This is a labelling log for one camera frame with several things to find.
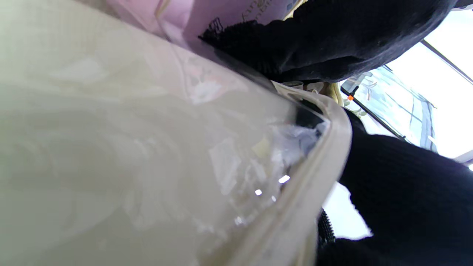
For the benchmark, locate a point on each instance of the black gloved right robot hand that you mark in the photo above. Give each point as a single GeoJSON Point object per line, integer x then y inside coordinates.
{"type": "Point", "coordinates": [406, 207]}

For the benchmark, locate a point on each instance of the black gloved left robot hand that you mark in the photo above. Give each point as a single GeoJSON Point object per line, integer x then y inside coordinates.
{"type": "Point", "coordinates": [332, 40]}

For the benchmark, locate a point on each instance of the pink floral gift box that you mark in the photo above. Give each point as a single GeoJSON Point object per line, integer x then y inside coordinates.
{"type": "Point", "coordinates": [199, 18]}

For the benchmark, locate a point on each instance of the white zippered pouch bag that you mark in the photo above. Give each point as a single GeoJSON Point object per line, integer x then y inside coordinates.
{"type": "Point", "coordinates": [147, 166]}

